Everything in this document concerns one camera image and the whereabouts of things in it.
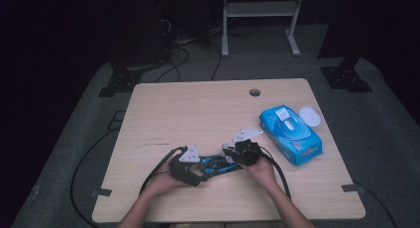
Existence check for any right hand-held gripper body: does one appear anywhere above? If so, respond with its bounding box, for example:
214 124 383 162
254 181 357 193
231 128 263 167

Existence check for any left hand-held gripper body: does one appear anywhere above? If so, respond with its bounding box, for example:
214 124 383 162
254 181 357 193
168 145 203 188

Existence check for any blue toy car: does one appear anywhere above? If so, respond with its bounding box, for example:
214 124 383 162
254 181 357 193
197 153 243 178

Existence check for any blue wet wipe pack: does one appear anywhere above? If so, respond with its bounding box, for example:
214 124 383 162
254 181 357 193
259 104 324 167

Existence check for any person's left hand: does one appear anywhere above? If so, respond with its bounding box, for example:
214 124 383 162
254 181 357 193
143 163 191 199

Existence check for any person's right hand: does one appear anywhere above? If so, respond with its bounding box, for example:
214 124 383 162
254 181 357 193
246 157 278 191

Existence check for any black tape strip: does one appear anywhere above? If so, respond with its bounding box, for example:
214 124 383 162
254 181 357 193
341 183 366 193
90 187 113 198

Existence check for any black stand base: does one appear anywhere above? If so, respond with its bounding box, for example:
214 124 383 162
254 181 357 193
97 67 144 98
320 56 374 93

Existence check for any black equipment case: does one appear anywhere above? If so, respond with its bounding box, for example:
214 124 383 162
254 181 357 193
108 0 172 68

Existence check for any left hand-held gripper cable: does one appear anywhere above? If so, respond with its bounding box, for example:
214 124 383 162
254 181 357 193
138 146 189 196

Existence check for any hand-held gripper cable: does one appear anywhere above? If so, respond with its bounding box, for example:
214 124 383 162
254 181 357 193
138 146 189 196
259 145 292 201

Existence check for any right hand-held gripper cable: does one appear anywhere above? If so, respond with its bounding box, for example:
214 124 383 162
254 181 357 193
259 145 292 201

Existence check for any black floor cable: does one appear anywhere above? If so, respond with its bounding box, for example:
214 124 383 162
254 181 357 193
155 46 191 83
69 128 121 228
353 179 398 228
210 41 223 82

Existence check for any white metal stand frame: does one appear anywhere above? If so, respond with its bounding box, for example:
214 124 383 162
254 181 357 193
221 0 305 58

